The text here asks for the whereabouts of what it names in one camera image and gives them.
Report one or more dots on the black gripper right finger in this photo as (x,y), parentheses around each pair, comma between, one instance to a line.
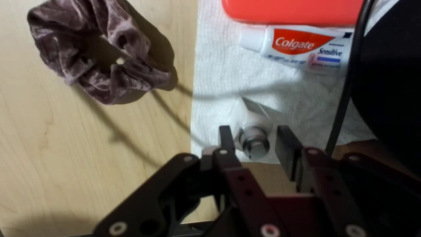
(288,151)

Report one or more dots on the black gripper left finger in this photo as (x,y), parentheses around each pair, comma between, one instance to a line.
(226,155)

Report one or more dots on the small white bottle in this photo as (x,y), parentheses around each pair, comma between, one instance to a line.
(254,143)

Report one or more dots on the colgate toothpaste tube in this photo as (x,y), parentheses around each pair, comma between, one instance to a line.
(300,47)

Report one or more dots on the black baseball cap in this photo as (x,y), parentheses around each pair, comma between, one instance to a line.
(386,91)

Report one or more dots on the red orange flat case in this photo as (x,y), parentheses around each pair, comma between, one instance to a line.
(293,12)

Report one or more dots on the maroon velvet scrunchie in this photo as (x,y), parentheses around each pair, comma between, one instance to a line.
(104,48)

